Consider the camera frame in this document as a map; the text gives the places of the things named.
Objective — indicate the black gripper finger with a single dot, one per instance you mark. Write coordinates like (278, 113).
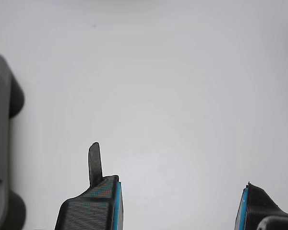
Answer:
(91, 210)
(256, 208)

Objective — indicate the grey frame holder black legs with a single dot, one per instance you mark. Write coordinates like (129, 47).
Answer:
(0, 119)

